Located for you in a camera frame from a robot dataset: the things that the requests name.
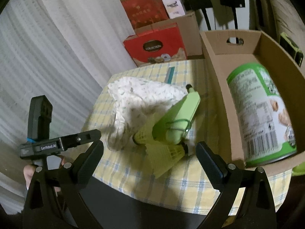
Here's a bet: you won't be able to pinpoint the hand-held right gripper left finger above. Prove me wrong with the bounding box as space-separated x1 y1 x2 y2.
22 140 105 229

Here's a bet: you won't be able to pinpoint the yellow-green shuttlecock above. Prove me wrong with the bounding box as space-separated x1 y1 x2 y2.
132 120 155 146
145 143 190 179

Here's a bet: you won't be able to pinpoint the green squeegee with teal blade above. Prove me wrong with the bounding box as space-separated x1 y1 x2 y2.
164 67 175 84

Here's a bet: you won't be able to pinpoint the light green pill case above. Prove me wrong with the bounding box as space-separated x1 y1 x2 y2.
152 91 201 145

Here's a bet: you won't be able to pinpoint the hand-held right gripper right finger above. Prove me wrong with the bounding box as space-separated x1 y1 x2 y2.
195 141 277 229

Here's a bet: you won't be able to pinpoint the dark flat panel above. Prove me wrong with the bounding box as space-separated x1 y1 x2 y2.
248 0 267 30

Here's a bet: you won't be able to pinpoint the brown cardboard box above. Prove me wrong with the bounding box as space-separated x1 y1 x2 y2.
135 11 203 60
200 30 305 176

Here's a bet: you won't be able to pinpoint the person's left hand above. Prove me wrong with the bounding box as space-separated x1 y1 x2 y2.
23 164 37 190

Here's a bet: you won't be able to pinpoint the white patterned cloth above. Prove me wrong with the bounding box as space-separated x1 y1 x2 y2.
106 76 189 151

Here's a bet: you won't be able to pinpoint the red gift bag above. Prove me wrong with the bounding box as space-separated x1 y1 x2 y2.
118 0 169 30

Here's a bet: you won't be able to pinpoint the light green plastic piece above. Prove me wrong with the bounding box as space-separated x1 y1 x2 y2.
292 163 305 177

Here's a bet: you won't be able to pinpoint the white curtain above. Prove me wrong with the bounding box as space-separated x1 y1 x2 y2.
0 0 136 215

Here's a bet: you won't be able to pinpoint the red box with oval label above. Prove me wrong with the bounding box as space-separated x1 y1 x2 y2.
123 23 187 68

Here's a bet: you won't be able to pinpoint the green labelled can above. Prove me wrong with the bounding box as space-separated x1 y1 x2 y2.
226 62 298 168

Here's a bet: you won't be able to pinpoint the yellow checked tablecloth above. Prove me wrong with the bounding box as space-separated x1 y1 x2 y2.
82 60 292 216

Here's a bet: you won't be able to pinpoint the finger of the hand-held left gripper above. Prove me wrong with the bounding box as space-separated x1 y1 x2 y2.
62 129 102 150

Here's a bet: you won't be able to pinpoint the white and purple carton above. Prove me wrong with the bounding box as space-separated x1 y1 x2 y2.
160 0 186 19

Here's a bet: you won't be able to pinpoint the leaning flattened cardboard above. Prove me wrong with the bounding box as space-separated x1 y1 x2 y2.
260 0 299 44

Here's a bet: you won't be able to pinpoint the closed brown cardboard box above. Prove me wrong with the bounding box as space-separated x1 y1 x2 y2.
135 11 203 60

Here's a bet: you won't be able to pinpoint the green and black device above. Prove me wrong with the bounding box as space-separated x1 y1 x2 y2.
280 32 305 66

